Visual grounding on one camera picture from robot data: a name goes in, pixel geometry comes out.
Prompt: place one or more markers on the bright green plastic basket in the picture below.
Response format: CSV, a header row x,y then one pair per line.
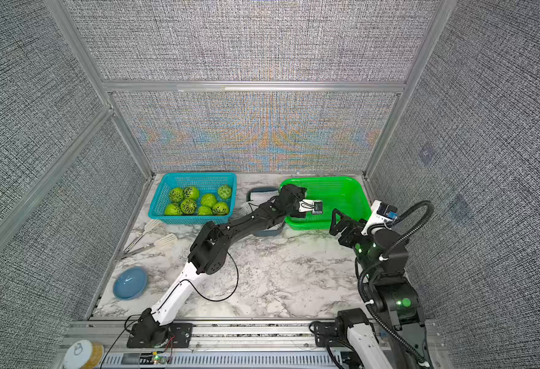
x,y
343,193

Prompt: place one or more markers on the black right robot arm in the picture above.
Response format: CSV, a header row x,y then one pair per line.
x,y
381,252

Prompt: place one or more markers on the custard apple in teal basket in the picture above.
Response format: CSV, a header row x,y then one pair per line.
x,y
176,195

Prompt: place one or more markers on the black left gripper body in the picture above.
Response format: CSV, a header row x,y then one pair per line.
x,y
294,211

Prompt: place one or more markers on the blue bowl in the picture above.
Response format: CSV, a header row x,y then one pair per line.
x,y
131,284

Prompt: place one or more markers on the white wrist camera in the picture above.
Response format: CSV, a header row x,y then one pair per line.
x,y
312,206
381,213

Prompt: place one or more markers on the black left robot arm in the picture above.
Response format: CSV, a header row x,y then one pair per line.
x,y
207,256

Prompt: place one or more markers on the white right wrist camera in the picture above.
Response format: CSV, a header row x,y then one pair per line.
x,y
381,213

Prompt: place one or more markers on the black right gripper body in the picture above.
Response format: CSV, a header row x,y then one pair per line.
x,y
358,240

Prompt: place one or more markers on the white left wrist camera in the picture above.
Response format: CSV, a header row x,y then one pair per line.
x,y
312,206

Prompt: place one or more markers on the teal plastic basket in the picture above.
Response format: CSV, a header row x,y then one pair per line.
x,y
208,182

